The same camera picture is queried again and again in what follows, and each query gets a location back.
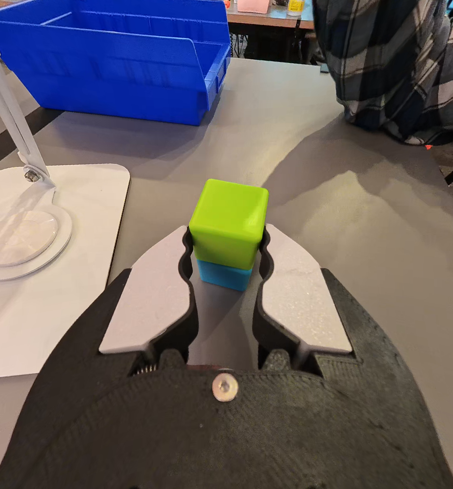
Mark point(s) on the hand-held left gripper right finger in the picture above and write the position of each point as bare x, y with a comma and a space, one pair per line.
306, 305

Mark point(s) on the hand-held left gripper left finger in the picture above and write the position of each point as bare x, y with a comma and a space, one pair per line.
150, 301

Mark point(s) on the light blue cube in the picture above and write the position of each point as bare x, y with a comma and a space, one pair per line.
222, 275

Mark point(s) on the green cube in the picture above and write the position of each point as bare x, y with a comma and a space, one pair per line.
226, 221

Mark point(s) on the blue plastic bin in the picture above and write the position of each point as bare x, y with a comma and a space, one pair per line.
108, 65

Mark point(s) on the white wooden book stand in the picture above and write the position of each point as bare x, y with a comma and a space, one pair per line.
77, 214

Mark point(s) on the wooden background table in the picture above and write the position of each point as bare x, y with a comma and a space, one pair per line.
268, 21

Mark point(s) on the yellow label bottle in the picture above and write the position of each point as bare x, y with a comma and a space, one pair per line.
295, 7

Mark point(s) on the pink box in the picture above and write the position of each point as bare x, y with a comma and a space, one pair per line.
253, 5

